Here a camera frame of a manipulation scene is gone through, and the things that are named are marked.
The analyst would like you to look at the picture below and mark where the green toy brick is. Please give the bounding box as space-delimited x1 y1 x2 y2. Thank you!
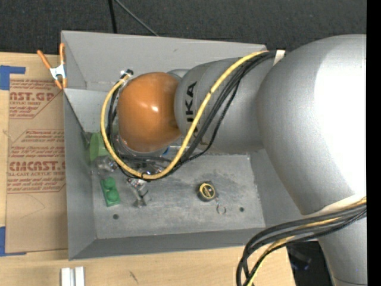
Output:
100 176 121 207

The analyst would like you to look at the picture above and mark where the clear plastic object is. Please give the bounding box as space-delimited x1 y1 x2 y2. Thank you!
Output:
95 156 118 173

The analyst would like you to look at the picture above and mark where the grey metal bin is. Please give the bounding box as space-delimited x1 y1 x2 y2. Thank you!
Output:
60 30 299 261

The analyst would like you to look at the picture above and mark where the green plastic cup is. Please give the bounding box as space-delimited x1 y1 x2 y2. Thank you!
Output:
88 132 113 164

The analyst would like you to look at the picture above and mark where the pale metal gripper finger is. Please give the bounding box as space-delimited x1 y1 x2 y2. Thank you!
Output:
127 177 145 207
139 186 152 206

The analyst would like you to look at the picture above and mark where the brown cardboard board red print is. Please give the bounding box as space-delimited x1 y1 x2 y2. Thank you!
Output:
0 51 70 254

